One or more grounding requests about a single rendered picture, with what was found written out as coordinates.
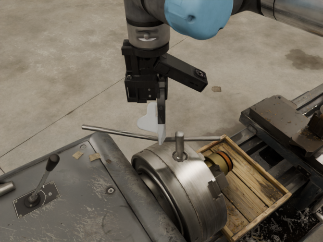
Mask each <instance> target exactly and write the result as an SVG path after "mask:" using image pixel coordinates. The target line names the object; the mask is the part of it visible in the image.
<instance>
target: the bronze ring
mask: <svg viewBox="0 0 323 242"><path fill-rule="evenodd" d="M204 157H205V158H206V160H205V163H206V165H207V166H208V167H210V166H212V165H219V166H220V168H221V170H222V172H224V174H225V176H226V175H227V174H228V172H230V171H231V170H232V169H233V162H232V160H231V158H230V157H229V155H228V154H227V153H226V152H224V151H222V150H220V151H217V152H215V153H211V154H210V155H208V156H204Z"/></svg>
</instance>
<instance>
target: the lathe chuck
mask: <svg viewBox="0 0 323 242"><path fill-rule="evenodd" d="M144 150H149V151H151V152H153V153H154V154H156V155H157V156H158V157H159V158H160V159H161V160H162V161H163V162H164V163H165V164H166V165H167V166H168V168H169V169H170V170H171V171H172V173H173V174H174V175H175V177H176V178H177V179H178V181H179V182H180V184H181V186H182V187H183V189H184V190H185V192H186V194H187V196H188V198H189V199H190V202H191V204H192V206H193V208H194V210H195V212H196V215H197V217H198V220H199V224H200V228H201V233H202V242H205V241H206V240H207V239H209V238H210V237H211V236H213V235H214V234H215V233H217V232H218V231H219V230H221V229H222V228H223V227H224V226H225V225H226V222H227V208H226V203H225V200H224V196H223V194H222V193H221V194H219V195H218V198H217V199H215V198H214V199H213V197H212V195H211V193H210V191H209V189H208V187H207V186H208V185H209V184H208V182H210V181H211V182H214V181H216V179H215V177H214V175H213V174H212V172H211V170H210V169H209V167H208V166H207V165H206V163H205V162H204V161H203V159H202V158H201V157H200V156H199V155H198V153H197V152H196V151H195V150H194V149H193V148H192V147H190V146H189V145H188V144H187V143H185V142H184V151H183V153H185V155H186V159H185V160H183V161H177V160H175V159H174V154H175V153H176V150H175V142H163V144H162V145H159V142H157V143H155V144H153V145H151V146H149V147H147V148H145V149H144Z"/></svg>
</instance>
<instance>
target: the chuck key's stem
mask: <svg viewBox="0 0 323 242"><path fill-rule="evenodd" d="M175 140H176V142H175V150H176V152H177V158H183V151H184V142H183V140H184V132H183V131H177V132H175Z"/></svg>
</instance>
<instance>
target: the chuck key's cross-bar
mask: <svg viewBox="0 0 323 242"><path fill-rule="evenodd" d="M81 129H83V130H89V131H96V132H101V133H110V134H115V135H122V136H128V137H133V138H140V139H146V140H152V141H159V140H158V136H152V135H146V134H140V133H132V132H126V131H120V130H115V129H108V128H102V127H97V126H91V125H84V124H83V125H82V127H81ZM220 140H221V137H220V136H191V137H184V140H183V142H194V141H220ZM164 142H176V140H175V137H166V138H165V140H164Z"/></svg>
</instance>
